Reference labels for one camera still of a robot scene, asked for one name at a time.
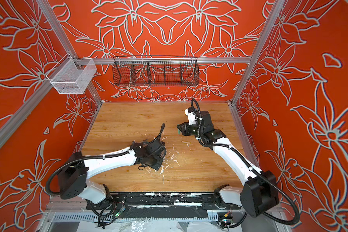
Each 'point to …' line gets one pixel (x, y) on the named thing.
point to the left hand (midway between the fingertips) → (161, 163)
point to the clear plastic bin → (72, 76)
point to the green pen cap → (179, 131)
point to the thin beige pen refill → (185, 142)
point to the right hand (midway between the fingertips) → (178, 124)
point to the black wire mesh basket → (151, 70)
